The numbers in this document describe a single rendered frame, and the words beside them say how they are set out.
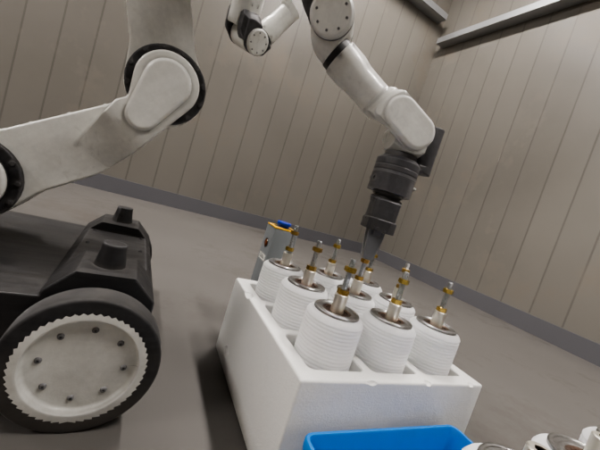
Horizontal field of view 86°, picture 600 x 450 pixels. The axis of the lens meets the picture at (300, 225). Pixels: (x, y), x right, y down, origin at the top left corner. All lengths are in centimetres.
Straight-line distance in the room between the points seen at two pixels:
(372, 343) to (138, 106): 57
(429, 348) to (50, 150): 76
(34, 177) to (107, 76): 227
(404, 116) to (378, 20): 325
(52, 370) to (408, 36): 397
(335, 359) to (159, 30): 65
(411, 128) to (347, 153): 286
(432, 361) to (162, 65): 71
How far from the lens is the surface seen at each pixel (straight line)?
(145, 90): 66
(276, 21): 121
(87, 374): 58
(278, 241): 86
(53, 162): 72
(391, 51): 392
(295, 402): 49
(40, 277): 65
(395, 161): 65
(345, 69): 67
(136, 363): 57
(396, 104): 65
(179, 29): 74
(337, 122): 343
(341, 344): 51
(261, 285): 72
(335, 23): 66
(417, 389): 62
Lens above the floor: 41
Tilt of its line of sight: 5 degrees down
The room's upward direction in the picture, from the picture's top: 18 degrees clockwise
